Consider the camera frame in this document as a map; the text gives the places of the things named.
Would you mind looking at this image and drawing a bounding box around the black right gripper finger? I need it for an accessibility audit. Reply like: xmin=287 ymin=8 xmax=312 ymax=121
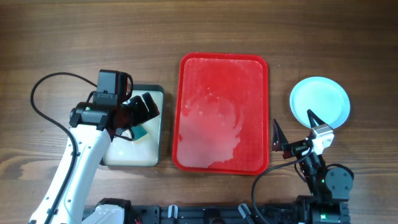
xmin=272 ymin=119 xmax=289 ymax=151
xmin=307 ymin=109 xmax=325 ymax=128

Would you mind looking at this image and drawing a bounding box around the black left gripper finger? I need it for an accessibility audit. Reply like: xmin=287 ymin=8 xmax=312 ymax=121
xmin=127 ymin=96 xmax=151 ymax=126
xmin=142 ymin=92 xmax=160 ymax=119

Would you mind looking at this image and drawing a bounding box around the yellow green scrubbing sponge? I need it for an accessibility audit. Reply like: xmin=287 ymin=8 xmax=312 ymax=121
xmin=132 ymin=125 xmax=147 ymax=141

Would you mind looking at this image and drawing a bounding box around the light blue plate red stain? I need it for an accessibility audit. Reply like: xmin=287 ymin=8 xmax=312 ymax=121
xmin=289 ymin=77 xmax=351 ymax=129

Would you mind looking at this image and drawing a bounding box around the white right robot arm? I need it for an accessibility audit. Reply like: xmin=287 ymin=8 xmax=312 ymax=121
xmin=269 ymin=110 xmax=354 ymax=223

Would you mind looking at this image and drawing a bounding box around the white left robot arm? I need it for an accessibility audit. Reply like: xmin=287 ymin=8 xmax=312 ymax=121
xmin=29 ymin=90 xmax=164 ymax=223

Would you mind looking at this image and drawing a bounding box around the red plastic serving tray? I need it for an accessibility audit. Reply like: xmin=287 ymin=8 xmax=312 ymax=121
xmin=172 ymin=52 xmax=269 ymax=175

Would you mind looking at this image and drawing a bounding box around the dark metal soapy water pan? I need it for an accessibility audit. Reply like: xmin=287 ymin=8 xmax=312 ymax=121
xmin=101 ymin=84 xmax=164 ymax=167

